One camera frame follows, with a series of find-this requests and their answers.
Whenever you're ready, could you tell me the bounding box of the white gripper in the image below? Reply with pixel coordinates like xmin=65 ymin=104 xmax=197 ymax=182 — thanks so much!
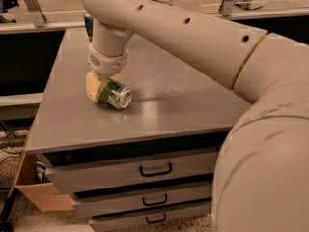
xmin=86 ymin=43 xmax=129 ymax=102

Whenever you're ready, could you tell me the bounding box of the green soda can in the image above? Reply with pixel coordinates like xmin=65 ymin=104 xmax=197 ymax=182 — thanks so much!
xmin=99 ymin=78 xmax=132 ymax=110

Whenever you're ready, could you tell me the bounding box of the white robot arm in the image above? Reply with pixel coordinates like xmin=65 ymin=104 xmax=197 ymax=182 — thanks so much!
xmin=82 ymin=0 xmax=309 ymax=232

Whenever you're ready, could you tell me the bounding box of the blue red energy drink can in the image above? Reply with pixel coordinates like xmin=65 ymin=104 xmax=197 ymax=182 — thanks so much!
xmin=84 ymin=13 xmax=93 ymax=40

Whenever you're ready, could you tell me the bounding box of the grey drawer cabinet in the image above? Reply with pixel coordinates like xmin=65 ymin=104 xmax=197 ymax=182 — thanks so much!
xmin=24 ymin=26 xmax=253 ymax=232

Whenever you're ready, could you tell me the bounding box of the top grey drawer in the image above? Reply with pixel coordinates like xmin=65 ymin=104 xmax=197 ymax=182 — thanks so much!
xmin=46 ymin=147 xmax=218 ymax=196

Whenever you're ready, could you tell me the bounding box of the grey drawer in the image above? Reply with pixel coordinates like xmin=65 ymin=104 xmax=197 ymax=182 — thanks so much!
xmin=46 ymin=147 xmax=218 ymax=196
xmin=89 ymin=199 xmax=211 ymax=232
xmin=72 ymin=181 xmax=212 ymax=217

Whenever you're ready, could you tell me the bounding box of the middle grey drawer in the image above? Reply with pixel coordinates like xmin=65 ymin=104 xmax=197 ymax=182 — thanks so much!
xmin=72 ymin=181 xmax=212 ymax=217

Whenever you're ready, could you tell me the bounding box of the cardboard box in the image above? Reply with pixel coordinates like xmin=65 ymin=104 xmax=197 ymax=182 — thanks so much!
xmin=13 ymin=135 xmax=73 ymax=212

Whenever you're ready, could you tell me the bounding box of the bottom grey drawer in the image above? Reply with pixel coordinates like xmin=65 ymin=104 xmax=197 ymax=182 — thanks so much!
xmin=89 ymin=199 xmax=211 ymax=232

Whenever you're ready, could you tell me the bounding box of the metal railing frame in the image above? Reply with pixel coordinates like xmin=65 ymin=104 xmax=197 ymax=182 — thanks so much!
xmin=4 ymin=0 xmax=309 ymax=25

